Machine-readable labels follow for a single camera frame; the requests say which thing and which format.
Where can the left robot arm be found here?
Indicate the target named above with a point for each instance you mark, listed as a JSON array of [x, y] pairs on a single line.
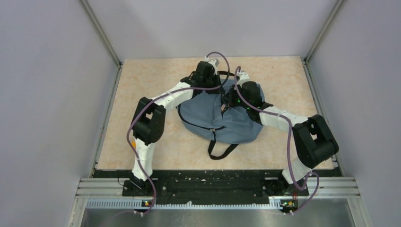
[[148, 123]]

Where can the aluminium frame rail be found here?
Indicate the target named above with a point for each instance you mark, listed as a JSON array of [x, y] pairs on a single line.
[[334, 202]]

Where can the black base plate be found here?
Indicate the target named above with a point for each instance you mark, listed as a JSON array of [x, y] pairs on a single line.
[[207, 187]]

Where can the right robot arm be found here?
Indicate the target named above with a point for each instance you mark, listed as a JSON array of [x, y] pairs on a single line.
[[310, 140]]

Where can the blue student backpack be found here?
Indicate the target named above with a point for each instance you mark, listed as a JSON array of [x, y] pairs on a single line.
[[225, 129]]

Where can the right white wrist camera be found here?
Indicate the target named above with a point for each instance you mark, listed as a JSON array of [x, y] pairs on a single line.
[[242, 77]]

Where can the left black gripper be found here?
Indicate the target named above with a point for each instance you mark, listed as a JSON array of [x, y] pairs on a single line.
[[216, 78]]

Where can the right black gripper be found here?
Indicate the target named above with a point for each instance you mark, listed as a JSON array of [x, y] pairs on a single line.
[[228, 98]]

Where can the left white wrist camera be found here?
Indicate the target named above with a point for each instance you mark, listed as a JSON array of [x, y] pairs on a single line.
[[213, 61]]

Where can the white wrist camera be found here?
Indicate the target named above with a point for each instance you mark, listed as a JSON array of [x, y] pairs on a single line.
[[242, 77], [213, 61]]

